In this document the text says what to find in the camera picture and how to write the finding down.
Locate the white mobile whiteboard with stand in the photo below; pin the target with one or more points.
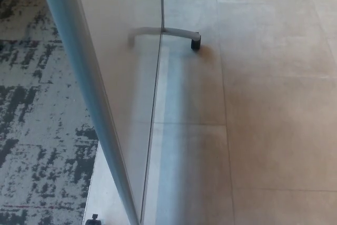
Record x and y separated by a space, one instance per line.
118 51

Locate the grey patterned carpet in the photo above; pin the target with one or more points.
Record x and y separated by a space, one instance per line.
26 103

